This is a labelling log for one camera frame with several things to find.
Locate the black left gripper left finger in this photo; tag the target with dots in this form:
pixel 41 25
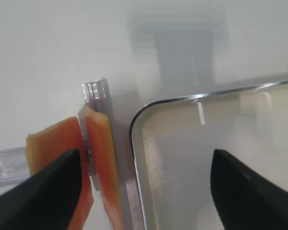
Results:
pixel 47 200

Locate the white rectangular metal tray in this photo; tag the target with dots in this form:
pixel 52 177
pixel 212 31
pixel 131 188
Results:
pixel 173 143

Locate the clear acrylic rail left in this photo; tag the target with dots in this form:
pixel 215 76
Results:
pixel 97 96

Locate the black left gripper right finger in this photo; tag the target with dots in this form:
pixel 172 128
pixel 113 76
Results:
pixel 244 199

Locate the orange cheese slice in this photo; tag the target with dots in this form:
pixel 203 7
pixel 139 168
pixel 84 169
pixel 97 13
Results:
pixel 101 142
pixel 45 146

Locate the clear holder cheese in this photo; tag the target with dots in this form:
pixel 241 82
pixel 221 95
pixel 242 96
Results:
pixel 13 166

